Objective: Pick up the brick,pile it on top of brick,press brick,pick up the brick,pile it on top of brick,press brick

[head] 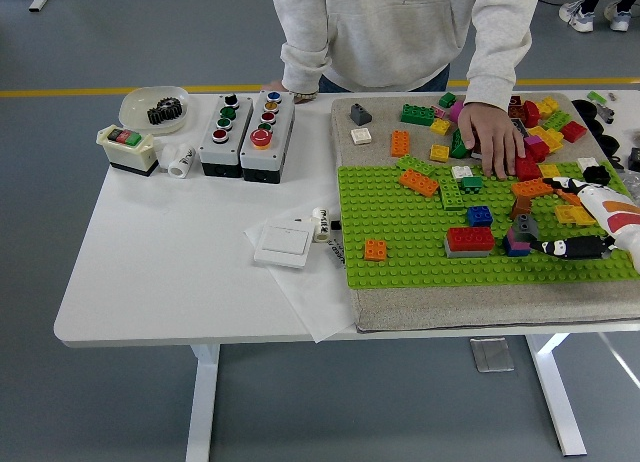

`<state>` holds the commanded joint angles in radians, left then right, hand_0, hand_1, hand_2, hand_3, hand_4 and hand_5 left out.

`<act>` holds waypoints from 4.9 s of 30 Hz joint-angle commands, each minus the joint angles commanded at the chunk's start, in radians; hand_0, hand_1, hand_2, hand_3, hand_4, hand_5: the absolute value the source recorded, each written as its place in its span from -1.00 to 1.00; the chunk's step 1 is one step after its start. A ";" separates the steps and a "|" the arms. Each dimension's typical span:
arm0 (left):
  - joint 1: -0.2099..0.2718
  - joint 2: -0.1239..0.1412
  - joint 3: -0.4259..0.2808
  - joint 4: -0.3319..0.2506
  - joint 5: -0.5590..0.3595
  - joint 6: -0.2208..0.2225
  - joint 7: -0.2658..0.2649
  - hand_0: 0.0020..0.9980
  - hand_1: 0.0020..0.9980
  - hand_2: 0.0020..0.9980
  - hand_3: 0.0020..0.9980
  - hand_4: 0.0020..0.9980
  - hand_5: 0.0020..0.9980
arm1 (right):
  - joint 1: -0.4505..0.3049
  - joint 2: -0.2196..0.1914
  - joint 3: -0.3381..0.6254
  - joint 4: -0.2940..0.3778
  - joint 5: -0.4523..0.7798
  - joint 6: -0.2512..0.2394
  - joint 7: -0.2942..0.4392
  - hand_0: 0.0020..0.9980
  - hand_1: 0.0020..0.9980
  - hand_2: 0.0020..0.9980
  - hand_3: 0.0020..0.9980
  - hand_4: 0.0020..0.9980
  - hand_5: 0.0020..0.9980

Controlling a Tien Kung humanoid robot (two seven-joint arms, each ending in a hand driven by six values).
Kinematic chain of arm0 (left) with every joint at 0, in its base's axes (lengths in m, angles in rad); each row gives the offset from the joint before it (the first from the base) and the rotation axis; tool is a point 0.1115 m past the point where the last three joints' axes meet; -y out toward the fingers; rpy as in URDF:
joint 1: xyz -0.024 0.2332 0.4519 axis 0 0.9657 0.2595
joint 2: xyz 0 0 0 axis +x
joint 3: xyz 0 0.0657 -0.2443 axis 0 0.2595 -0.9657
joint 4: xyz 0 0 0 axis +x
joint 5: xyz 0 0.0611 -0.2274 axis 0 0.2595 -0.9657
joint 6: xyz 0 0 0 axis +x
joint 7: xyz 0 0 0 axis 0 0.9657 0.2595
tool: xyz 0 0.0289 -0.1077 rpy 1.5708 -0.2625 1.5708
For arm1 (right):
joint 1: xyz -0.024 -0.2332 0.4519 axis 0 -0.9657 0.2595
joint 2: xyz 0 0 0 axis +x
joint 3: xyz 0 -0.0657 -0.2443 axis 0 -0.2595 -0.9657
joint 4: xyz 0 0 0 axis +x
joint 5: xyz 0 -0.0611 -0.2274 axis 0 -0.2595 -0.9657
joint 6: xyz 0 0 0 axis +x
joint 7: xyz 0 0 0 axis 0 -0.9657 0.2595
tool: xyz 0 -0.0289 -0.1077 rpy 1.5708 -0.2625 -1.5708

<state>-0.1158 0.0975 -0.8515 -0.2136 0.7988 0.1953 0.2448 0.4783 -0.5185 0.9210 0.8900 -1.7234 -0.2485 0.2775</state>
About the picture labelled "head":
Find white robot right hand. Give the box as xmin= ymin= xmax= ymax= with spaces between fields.
xmin=529 ymin=175 xmax=640 ymax=274

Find person's right hand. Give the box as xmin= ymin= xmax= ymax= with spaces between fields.
xmin=259 ymin=78 xmax=321 ymax=105

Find person's left hand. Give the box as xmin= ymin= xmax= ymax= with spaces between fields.
xmin=456 ymin=100 xmax=528 ymax=181

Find dark green long brick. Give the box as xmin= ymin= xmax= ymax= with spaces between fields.
xmin=449 ymin=128 xmax=474 ymax=159

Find yellow flat brick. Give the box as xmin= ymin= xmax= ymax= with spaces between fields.
xmin=569 ymin=207 xmax=598 ymax=228
xmin=554 ymin=205 xmax=581 ymax=227

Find black brick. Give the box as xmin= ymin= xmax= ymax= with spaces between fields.
xmin=581 ymin=165 xmax=613 ymax=188

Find orange long brick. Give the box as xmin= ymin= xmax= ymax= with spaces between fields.
xmin=552 ymin=179 xmax=584 ymax=208
xmin=510 ymin=177 xmax=556 ymax=203
xmin=397 ymin=168 xmax=440 ymax=199

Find large red brick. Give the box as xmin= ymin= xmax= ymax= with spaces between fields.
xmin=514 ymin=154 xmax=543 ymax=183

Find lime green long brick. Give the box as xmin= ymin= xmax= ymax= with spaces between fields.
xmin=438 ymin=178 xmax=467 ymax=212
xmin=395 ymin=153 xmax=437 ymax=177

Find magenta square brick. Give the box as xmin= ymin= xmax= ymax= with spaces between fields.
xmin=502 ymin=230 xmax=532 ymax=252

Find red long brick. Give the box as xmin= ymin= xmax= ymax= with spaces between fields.
xmin=445 ymin=226 xmax=496 ymax=253

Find orange square brick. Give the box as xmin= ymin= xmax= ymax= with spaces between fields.
xmin=362 ymin=238 xmax=389 ymax=262

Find clear plastic bag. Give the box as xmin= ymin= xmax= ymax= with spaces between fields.
xmin=617 ymin=169 xmax=640 ymax=199

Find grey emergency-stop control box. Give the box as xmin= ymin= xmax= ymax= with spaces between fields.
xmin=240 ymin=89 xmax=297 ymax=185

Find grey four-button control box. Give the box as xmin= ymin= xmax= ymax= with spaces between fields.
xmin=199 ymin=92 xmax=255 ymax=178

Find black gear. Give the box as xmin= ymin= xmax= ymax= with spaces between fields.
xmin=146 ymin=97 xmax=184 ymax=129

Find white pipe tee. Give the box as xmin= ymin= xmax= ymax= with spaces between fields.
xmin=156 ymin=142 xmax=197 ymax=180

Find white plastic bowl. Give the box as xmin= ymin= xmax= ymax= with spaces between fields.
xmin=118 ymin=85 xmax=192 ymax=136

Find background person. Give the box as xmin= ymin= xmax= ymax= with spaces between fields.
xmin=558 ymin=0 xmax=640 ymax=33

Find small white pipe fitting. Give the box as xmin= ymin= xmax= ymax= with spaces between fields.
xmin=310 ymin=207 xmax=333 ymax=244

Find green studded baseplate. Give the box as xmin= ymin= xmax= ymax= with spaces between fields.
xmin=335 ymin=160 xmax=640 ymax=291

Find grey-brown mat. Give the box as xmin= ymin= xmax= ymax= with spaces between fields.
xmin=330 ymin=92 xmax=640 ymax=334

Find white label strip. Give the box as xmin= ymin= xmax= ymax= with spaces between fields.
xmin=326 ymin=237 xmax=347 ymax=269

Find silver floor plate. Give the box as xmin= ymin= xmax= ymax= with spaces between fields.
xmin=469 ymin=336 xmax=516 ymax=374

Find white table leg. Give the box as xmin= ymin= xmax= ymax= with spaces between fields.
xmin=185 ymin=342 xmax=222 ymax=462
xmin=524 ymin=332 xmax=588 ymax=458

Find yellow floor tape line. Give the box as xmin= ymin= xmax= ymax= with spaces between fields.
xmin=0 ymin=76 xmax=640 ymax=99

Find white paper sheet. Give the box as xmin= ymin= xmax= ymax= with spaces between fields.
xmin=243 ymin=215 xmax=357 ymax=344

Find white wall switch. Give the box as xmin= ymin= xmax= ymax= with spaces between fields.
xmin=253 ymin=219 xmax=316 ymax=271

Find cream switch box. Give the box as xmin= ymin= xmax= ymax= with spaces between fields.
xmin=95 ymin=123 xmax=160 ymax=179

